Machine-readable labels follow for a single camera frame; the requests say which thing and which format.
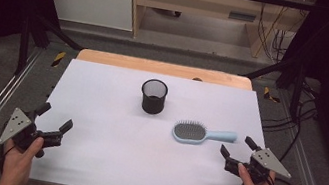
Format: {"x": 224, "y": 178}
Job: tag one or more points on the black mesh cup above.
{"x": 152, "y": 102}

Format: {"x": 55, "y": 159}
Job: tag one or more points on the white table board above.
{"x": 115, "y": 152}

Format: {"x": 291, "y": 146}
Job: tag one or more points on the wooden desk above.
{"x": 201, "y": 0}

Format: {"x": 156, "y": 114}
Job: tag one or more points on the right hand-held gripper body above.
{"x": 266, "y": 160}

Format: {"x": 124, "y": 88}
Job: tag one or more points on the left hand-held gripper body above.
{"x": 17, "y": 123}

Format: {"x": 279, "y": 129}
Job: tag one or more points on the wooden table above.
{"x": 163, "y": 68}

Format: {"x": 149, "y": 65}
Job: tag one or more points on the light blue hairbrush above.
{"x": 189, "y": 132}

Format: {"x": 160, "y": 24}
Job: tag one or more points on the person's left hand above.
{"x": 19, "y": 162}

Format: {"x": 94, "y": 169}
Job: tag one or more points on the black frame stand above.
{"x": 297, "y": 91}
{"x": 25, "y": 45}

